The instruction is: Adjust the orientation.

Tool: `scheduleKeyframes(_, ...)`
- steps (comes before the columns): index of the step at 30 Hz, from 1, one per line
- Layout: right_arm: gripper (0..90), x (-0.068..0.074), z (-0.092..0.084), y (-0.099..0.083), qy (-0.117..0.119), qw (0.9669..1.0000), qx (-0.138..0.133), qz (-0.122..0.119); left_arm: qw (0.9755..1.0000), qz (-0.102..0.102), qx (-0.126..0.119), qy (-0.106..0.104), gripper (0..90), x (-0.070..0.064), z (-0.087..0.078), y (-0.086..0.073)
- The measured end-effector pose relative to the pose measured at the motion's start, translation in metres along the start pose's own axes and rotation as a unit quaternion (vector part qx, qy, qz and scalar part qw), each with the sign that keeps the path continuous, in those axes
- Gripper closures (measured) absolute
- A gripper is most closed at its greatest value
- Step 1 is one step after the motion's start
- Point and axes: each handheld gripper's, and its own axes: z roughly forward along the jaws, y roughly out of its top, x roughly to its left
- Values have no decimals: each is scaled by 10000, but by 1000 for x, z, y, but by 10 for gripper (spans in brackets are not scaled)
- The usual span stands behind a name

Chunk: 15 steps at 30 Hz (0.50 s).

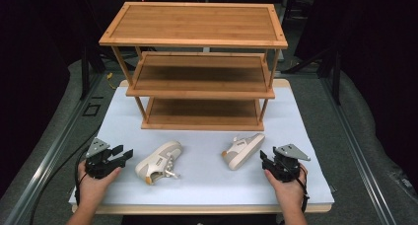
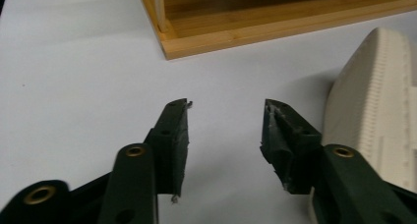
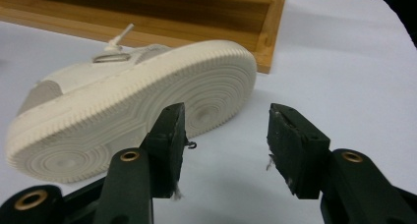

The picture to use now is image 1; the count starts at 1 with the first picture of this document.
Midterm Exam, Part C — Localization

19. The grey metal floor rail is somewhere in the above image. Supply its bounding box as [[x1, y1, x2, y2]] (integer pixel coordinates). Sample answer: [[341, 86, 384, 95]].
[[3, 73, 109, 225], [319, 76, 399, 225]]

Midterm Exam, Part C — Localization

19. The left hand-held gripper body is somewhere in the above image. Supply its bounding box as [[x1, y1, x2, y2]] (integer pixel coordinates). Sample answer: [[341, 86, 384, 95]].
[[84, 137, 126, 181]]

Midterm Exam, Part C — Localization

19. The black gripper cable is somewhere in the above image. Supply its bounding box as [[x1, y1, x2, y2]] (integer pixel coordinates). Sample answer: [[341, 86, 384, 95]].
[[29, 127, 102, 225], [296, 165, 312, 215]]

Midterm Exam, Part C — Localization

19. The person's left hand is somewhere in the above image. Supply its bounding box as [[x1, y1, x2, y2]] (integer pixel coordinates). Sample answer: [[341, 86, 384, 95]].
[[76, 161, 122, 205]]

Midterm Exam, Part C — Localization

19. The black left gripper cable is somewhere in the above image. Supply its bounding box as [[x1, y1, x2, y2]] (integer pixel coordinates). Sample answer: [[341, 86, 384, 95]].
[[29, 127, 102, 225]]

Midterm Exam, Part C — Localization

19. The person's right hand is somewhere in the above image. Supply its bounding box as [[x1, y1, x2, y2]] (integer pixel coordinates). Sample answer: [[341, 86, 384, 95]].
[[263, 166, 310, 213]]

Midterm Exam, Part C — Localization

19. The white table mat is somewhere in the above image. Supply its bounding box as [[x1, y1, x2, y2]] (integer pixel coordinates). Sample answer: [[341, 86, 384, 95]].
[[68, 85, 335, 207]]

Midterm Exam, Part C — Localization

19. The black stand pole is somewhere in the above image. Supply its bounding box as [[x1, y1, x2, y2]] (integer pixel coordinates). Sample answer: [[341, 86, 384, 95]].
[[80, 46, 92, 101], [330, 50, 343, 105]]

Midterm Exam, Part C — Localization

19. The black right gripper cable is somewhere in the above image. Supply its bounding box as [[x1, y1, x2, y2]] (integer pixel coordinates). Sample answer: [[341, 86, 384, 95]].
[[296, 165, 312, 215]]

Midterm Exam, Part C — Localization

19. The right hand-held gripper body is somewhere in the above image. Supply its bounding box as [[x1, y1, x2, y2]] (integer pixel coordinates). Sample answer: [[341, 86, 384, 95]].
[[266, 143, 312, 184]]

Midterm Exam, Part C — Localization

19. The small yellow floor item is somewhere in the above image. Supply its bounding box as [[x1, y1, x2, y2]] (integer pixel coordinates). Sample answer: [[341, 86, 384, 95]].
[[105, 72, 116, 90]]

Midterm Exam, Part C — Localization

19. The white beige sneaker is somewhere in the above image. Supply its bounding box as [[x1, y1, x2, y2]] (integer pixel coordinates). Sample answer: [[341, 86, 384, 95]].
[[221, 132, 266, 172], [134, 140, 183, 186]]

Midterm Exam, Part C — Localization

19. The wooden three-tier shoe rack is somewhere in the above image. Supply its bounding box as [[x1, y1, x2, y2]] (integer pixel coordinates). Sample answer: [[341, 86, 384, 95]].
[[98, 1, 289, 132]]

